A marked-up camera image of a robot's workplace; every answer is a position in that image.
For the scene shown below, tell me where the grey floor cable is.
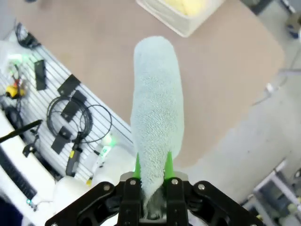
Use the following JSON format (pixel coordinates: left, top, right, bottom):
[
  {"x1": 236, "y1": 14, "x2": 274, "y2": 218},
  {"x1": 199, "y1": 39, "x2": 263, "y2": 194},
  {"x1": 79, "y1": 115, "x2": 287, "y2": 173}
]
[{"x1": 252, "y1": 66, "x2": 301, "y2": 105}]

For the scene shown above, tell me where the black long power strip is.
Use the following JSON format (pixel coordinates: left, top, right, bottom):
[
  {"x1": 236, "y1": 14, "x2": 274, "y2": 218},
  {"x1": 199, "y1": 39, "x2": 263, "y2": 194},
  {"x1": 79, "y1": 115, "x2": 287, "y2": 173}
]
[{"x1": 0, "y1": 148, "x2": 38, "y2": 200}]

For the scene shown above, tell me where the black plug with yellow label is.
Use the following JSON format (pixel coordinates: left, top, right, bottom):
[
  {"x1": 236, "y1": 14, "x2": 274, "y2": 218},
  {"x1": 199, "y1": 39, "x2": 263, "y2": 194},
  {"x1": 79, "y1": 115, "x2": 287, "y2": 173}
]
[{"x1": 65, "y1": 131, "x2": 83, "y2": 178}]

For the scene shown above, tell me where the beige fabric storage box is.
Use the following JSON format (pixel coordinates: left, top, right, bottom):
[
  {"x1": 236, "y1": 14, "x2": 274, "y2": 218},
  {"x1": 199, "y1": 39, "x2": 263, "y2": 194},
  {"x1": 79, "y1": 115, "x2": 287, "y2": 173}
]
[{"x1": 135, "y1": 0, "x2": 225, "y2": 38}]

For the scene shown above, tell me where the yellow small device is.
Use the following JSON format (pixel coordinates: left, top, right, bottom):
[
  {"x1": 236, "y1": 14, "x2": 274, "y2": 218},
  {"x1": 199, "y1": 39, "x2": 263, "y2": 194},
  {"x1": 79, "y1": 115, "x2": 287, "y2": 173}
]
[{"x1": 5, "y1": 85, "x2": 25, "y2": 98}]

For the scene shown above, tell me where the black thin rod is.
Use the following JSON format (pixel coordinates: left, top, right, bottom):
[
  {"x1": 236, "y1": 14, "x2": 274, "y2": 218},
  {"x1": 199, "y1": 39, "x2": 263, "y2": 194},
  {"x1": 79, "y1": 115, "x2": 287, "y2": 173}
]
[{"x1": 0, "y1": 119, "x2": 44, "y2": 143}]

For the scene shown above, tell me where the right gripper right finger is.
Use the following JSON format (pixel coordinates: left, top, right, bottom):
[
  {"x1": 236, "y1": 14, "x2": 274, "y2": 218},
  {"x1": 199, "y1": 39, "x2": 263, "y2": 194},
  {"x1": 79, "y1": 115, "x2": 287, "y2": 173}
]
[{"x1": 164, "y1": 151, "x2": 264, "y2": 226}]

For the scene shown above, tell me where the black flat bracket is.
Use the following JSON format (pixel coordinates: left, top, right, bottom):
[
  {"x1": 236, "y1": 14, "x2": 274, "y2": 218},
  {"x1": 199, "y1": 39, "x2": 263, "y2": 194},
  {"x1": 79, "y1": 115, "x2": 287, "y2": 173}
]
[
  {"x1": 61, "y1": 90, "x2": 87, "y2": 122},
  {"x1": 33, "y1": 59, "x2": 47, "y2": 91},
  {"x1": 57, "y1": 73, "x2": 81, "y2": 96},
  {"x1": 51, "y1": 126, "x2": 71, "y2": 155}
]

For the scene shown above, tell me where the yellow towel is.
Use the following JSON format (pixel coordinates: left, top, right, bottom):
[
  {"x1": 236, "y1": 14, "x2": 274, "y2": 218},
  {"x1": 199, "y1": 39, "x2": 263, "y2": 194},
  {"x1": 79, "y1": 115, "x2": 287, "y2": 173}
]
[{"x1": 163, "y1": 0, "x2": 209, "y2": 16}]

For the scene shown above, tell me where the grey metal frame cart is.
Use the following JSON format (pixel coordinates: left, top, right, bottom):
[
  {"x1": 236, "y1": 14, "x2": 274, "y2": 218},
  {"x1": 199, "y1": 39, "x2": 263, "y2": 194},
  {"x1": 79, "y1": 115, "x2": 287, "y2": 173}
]
[{"x1": 242, "y1": 160, "x2": 301, "y2": 226}]

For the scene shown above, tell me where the black small clamp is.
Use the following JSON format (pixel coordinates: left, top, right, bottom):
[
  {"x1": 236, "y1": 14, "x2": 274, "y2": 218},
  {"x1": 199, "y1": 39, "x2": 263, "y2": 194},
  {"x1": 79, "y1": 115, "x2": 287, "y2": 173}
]
[{"x1": 22, "y1": 127, "x2": 40, "y2": 159}]

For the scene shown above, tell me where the black cable bundle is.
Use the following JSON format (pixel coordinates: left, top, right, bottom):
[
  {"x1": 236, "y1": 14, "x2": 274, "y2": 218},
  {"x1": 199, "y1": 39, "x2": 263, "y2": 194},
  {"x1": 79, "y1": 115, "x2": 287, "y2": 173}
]
[{"x1": 15, "y1": 23, "x2": 41, "y2": 49}]

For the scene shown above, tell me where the grey cone towel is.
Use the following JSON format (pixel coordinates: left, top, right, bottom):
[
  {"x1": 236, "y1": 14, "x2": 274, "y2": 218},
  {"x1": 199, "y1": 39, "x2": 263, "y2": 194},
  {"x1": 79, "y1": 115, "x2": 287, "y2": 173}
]
[{"x1": 130, "y1": 35, "x2": 185, "y2": 208}]

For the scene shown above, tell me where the white slotted mounting panel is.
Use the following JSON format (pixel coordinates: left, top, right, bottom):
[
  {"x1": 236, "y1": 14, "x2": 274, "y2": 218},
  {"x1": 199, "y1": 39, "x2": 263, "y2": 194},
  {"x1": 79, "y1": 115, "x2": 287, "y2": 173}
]
[{"x1": 0, "y1": 39, "x2": 133, "y2": 187}]

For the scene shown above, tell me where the white cylinder with green light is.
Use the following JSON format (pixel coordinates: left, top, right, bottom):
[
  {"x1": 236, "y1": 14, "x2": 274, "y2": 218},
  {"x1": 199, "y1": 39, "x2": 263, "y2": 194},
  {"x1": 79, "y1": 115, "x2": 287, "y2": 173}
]
[{"x1": 90, "y1": 135, "x2": 117, "y2": 175}]

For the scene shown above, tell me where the coiled black cable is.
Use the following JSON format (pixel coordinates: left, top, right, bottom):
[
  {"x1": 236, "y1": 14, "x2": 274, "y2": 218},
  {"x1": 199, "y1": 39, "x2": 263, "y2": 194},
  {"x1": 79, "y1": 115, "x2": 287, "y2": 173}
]
[{"x1": 47, "y1": 96, "x2": 112, "y2": 145}]

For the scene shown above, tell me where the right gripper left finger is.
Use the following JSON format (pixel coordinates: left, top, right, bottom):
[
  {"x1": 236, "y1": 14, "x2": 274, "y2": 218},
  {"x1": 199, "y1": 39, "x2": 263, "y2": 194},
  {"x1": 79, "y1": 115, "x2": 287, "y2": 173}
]
[{"x1": 44, "y1": 152, "x2": 145, "y2": 226}]

